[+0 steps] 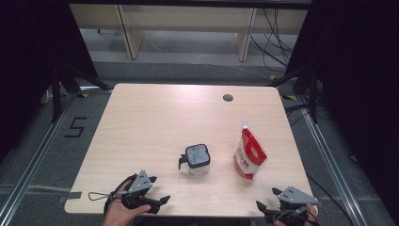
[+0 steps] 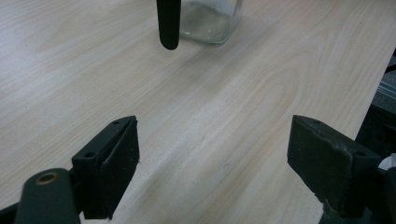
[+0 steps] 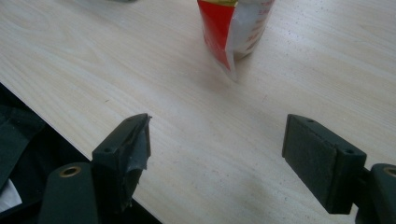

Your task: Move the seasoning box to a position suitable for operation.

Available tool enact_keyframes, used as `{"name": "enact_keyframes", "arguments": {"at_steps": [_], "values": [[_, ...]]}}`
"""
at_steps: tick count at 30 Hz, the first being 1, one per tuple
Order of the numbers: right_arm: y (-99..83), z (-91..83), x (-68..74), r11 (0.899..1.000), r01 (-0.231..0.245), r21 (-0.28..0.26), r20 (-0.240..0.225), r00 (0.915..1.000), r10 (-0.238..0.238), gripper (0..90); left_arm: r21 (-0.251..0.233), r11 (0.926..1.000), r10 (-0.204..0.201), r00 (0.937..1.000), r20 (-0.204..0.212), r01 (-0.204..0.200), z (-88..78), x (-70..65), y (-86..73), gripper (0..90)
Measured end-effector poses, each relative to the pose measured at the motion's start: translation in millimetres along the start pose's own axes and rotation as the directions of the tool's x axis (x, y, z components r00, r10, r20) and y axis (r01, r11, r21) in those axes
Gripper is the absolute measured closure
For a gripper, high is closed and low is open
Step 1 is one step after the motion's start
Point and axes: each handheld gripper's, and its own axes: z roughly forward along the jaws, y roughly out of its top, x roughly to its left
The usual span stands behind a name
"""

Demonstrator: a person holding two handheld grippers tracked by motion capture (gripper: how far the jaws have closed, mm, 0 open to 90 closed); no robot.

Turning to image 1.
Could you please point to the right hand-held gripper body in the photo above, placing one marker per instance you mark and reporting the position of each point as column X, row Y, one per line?
column 296, row 196

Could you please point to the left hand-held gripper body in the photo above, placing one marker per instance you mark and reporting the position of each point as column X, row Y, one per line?
column 140, row 183

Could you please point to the red and white spout pouch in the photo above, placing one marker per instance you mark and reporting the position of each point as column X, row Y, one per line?
column 249, row 157

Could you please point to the person's right hand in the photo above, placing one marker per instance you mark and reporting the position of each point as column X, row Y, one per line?
column 312, row 213

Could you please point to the person's left hand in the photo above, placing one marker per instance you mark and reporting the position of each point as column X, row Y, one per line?
column 117, row 213

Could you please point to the grey tape strip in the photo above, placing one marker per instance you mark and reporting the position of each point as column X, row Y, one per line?
column 71, row 195

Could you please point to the yellow and black tape marker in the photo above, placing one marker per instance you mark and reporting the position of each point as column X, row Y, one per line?
column 273, row 77
column 290, row 97

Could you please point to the black metal stand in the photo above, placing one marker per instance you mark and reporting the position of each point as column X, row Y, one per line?
column 56, row 94
column 313, row 97

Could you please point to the grey table grommet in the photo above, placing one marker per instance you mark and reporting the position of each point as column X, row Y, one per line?
column 228, row 97

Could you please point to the black curtain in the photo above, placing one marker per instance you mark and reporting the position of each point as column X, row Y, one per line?
column 360, row 78
column 28, row 62

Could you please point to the light wooden shelf unit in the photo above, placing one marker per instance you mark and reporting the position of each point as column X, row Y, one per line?
column 188, row 17

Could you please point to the metal floor rail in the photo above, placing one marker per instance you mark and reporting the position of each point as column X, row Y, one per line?
column 34, row 160
column 332, row 163

